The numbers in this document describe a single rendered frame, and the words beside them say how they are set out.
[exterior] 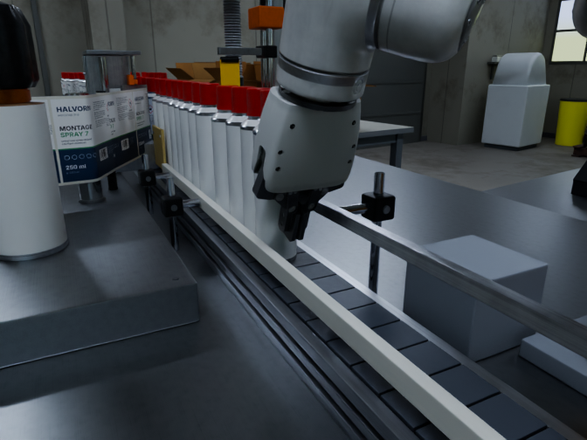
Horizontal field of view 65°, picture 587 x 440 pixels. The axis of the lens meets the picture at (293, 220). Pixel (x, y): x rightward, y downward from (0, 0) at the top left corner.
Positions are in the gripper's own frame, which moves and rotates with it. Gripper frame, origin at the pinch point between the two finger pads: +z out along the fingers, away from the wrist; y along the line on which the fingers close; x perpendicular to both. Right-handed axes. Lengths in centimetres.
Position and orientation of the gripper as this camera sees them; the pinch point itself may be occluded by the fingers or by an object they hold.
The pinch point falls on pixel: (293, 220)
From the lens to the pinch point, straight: 52.6
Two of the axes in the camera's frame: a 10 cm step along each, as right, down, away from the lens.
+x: 4.2, 5.9, -6.9
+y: -8.9, 1.4, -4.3
